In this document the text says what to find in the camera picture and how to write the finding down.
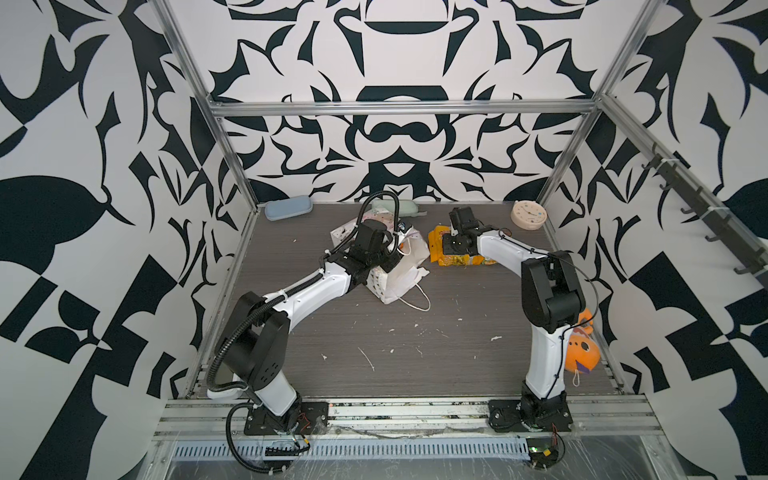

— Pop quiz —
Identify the yellow snack packet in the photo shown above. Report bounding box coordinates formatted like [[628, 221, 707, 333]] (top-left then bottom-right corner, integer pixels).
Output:
[[427, 224, 498, 268]]

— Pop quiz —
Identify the cartoon animal paper bag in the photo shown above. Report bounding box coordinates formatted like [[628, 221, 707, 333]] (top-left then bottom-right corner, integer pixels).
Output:
[[330, 210, 431, 311]]

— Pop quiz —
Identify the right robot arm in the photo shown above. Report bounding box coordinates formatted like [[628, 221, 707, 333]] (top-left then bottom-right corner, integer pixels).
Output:
[[442, 207, 587, 432]]

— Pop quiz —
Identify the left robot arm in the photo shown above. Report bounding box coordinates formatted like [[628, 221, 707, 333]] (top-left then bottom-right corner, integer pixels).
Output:
[[205, 191, 408, 432]]

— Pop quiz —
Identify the round beige clock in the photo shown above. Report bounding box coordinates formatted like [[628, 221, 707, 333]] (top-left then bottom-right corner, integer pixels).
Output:
[[510, 200, 548, 231]]

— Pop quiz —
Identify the orange fish toy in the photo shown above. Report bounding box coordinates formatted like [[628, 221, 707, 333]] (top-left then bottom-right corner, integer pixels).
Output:
[[565, 309, 601, 387]]

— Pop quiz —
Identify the small circuit board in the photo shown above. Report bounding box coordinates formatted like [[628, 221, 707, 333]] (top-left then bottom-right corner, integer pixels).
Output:
[[526, 438, 563, 471]]

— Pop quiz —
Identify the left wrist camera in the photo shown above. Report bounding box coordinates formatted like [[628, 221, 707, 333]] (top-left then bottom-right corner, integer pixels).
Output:
[[389, 220, 413, 255]]

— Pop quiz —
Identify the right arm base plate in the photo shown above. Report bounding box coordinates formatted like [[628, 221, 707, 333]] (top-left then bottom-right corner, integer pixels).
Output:
[[488, 396, 573, 433]]

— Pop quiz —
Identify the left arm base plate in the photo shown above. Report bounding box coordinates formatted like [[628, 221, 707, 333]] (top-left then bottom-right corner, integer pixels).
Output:
[[244, 400, 329, 436]]

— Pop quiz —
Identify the white cable duct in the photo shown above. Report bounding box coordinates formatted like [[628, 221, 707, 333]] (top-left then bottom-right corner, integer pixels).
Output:
[[170, 437, 532, 462]]

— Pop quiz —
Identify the black hook rail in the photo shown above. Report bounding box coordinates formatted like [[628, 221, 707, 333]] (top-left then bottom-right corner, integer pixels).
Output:
[[643, 142, 767, 290]]

